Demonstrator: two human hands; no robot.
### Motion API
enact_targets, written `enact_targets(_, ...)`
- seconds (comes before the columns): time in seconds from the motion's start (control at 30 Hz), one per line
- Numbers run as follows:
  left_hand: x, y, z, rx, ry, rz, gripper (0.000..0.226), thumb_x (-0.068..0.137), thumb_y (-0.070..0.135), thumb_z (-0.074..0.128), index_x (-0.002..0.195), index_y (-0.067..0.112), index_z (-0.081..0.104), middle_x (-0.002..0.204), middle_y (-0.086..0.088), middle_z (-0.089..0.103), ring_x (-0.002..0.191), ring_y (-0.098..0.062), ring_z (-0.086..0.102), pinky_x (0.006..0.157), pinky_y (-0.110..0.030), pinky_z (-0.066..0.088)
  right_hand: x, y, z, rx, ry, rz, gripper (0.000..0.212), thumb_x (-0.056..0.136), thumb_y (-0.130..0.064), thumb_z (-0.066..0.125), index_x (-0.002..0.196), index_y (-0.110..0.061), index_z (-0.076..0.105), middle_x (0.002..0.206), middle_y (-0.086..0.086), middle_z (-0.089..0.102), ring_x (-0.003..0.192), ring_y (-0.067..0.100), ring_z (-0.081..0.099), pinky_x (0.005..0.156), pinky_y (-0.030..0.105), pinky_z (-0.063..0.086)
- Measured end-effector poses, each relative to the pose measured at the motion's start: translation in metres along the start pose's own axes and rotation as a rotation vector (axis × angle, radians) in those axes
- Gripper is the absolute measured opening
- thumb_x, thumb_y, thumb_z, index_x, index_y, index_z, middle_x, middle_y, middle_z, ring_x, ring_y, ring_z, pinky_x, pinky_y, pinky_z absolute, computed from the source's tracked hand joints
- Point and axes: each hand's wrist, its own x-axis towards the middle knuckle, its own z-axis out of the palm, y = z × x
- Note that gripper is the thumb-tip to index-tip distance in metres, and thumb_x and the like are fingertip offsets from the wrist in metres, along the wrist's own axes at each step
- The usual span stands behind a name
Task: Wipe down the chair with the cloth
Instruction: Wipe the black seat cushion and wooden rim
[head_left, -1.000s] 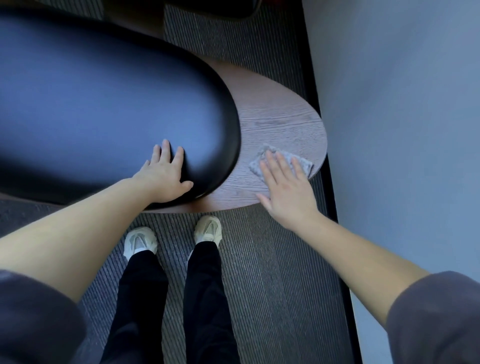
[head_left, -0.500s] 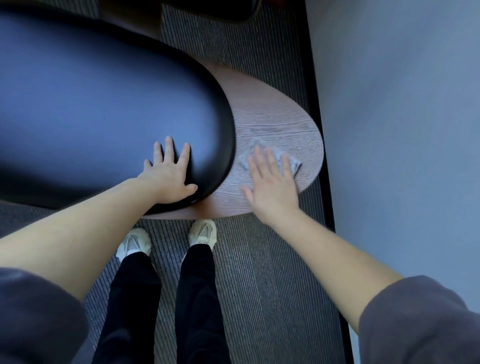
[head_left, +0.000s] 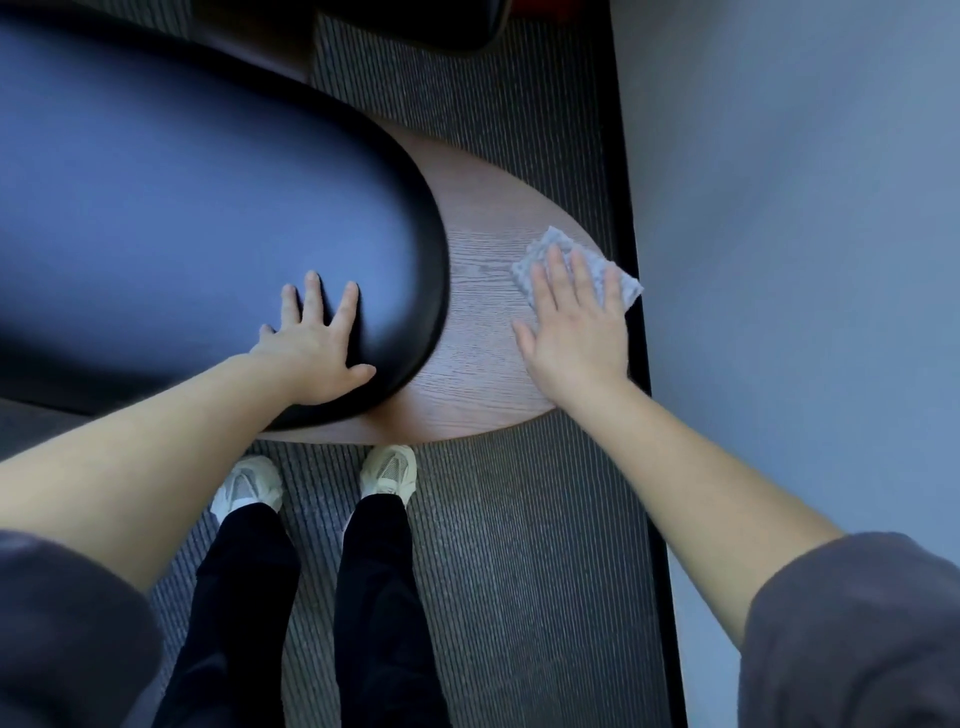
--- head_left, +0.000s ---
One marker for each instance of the person's left hand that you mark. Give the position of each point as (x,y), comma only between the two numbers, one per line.
(315,360)

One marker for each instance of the person's right hand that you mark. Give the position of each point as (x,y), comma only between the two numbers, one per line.
(577,345)

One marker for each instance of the light blue cleaning cloth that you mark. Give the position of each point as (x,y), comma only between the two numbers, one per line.
(555,238)

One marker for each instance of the wooden chair with black cushion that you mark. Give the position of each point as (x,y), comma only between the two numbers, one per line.
(187,187)

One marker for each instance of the person's left forearm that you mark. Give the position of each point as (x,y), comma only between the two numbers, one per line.
(135,465)

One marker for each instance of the person's right forearm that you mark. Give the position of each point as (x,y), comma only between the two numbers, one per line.
(705,510)

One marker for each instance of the white right sneaker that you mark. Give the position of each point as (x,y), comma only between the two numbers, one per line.
(390,472)

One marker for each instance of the white sneaker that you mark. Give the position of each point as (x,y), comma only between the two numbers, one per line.
(244,484)
(390,472)

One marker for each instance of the white left sneaker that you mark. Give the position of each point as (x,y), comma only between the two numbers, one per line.
(244,484)

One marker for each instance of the black trousers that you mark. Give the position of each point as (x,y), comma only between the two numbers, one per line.
(375,615)

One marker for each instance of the red fire extinguisher box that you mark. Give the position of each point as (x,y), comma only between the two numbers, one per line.
(536,4)

